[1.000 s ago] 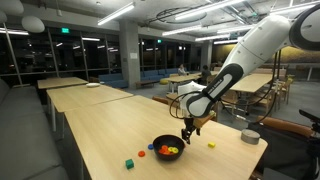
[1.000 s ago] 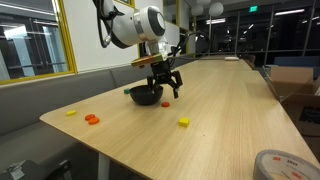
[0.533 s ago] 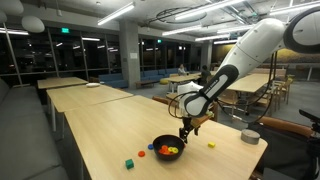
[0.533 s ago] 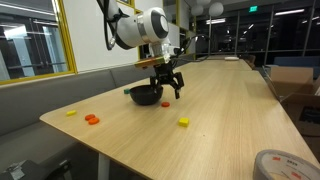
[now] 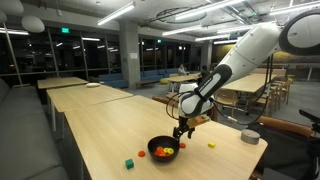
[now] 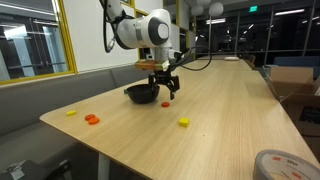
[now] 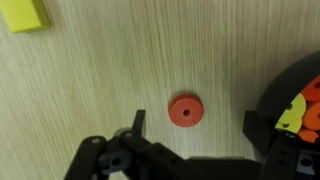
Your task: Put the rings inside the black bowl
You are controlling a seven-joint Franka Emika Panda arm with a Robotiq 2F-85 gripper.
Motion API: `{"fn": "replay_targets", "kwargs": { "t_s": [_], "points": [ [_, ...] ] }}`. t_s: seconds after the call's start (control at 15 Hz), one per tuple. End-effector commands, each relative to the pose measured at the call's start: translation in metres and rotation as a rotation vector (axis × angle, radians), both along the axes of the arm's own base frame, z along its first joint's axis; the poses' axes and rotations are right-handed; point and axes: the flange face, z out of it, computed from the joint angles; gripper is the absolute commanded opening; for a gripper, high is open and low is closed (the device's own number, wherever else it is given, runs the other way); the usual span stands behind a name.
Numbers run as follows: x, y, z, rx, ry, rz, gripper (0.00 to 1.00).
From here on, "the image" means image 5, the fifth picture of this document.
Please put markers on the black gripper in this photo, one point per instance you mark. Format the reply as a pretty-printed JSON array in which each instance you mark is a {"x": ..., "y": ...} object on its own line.
[{"x": 183, "y": 123}]

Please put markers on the black bowl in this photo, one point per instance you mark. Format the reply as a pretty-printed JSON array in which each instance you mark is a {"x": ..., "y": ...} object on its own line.
[{"x": 155, "y": 146}]

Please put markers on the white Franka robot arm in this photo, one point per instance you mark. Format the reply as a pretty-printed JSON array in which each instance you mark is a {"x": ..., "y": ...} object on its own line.
[{"x": 250, "y": 46}]

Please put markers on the yellow wooden cube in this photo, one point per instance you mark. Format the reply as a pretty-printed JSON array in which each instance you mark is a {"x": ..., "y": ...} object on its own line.
[{"x": 211, "y": 144}]

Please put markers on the cardboard box with print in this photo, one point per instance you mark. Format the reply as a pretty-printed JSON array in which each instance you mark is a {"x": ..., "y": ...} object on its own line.
[{"x": 214, "y": 113}]

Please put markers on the open cardboard box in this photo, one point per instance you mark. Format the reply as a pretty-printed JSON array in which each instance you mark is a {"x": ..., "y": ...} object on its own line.
[{"x": 171, "y": 98}]

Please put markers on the brown leather chair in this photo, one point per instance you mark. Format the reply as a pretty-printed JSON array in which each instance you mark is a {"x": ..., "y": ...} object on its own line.
[{"x": 160, "y": 99}]

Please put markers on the yellow beanbag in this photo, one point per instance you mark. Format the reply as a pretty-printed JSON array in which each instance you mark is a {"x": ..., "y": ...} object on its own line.
[{"x": 164, "y": 81}]

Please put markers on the green wooden block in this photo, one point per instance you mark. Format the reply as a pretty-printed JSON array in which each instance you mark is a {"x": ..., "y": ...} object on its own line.
[{"x": 129, "y": 163}]

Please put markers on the seated person light shirt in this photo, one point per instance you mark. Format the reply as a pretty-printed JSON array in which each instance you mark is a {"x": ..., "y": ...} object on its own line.
[{"x": 181, "y": 70}]

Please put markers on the low wooden bench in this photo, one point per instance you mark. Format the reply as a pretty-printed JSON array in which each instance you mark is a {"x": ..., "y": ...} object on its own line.
[{"x": 145, "y": 82}]

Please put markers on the blue lounge sofa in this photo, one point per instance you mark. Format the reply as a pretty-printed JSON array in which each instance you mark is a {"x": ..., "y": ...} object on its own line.
[
  {"x": 113, "y": 80},
  {"x": 156, "y": 74}
]

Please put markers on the seated person dark clothes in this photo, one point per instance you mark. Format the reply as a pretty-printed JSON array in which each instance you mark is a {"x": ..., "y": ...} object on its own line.
[{"x": 204, "y": 71}]

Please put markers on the narrow concrete pillar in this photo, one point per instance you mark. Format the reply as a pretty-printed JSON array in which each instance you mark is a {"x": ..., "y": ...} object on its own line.
[{"x": 206, "y": 55}]

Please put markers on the long wooden dining table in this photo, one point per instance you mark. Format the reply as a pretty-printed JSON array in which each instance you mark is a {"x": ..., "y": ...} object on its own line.
[{"x": 250, "y": 83}]

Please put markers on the wide concrete pillar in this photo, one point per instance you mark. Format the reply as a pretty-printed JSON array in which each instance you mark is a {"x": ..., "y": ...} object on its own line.
[{"x": 129, "y": 66}]

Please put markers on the white paper notice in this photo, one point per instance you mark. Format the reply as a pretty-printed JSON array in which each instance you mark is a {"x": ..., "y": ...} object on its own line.
[{"x": 133, "y": 55}]

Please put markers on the small green exit sign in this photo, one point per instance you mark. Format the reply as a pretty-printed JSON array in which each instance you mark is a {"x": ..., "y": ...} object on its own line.
[{"x": 159, "y": 41}]

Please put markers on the fluorescent ceiling light strip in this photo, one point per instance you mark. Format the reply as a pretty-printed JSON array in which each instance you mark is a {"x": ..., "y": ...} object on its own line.
[
  {"x": 290, "y": 9},
  {"x": 15, "y": 32},
  {"x": 181, "y": 30},
  {"x": 223, "y": 42},
  {"x": 211, "y": 38},
  {"x": 206, "y": 7},
  {"x": 116, "y": 13}
]

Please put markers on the brown and dark armchair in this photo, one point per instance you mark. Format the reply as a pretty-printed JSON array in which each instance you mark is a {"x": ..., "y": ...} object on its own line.
[{"x": 283, "y": 125}]

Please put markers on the white plate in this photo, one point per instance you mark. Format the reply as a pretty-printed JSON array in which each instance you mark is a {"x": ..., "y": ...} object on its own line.
[{"x": 93, "y": 85}]

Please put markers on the light wooden table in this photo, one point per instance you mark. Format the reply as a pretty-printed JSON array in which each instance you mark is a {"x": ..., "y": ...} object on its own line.
[
  {"x": 60, "y": 82},
  {"x": 86, "y": 96}
]

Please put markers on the black circular ceiling track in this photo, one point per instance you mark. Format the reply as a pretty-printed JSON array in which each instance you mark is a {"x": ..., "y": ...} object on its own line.
[{"x": 180, "y": 20}]

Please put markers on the grey sofa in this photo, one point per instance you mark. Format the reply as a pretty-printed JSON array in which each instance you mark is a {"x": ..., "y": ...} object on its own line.
[{"x": 23, "y": 133}]

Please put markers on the white globe lamp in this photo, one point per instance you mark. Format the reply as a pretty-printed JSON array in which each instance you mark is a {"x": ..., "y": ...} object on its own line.
[
  {"x": 32, "y": 24},
  {"x": 2, "y": 16},
  {"x": 11, "y": 6}
]

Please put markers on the grey duct tape roll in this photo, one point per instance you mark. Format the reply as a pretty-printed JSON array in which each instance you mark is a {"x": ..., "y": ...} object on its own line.
[{"x": 250, "y": 136}]

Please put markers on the black camera on tripod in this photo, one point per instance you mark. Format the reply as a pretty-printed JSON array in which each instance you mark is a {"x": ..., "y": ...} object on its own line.
[{"x": 306, "y": 115}]

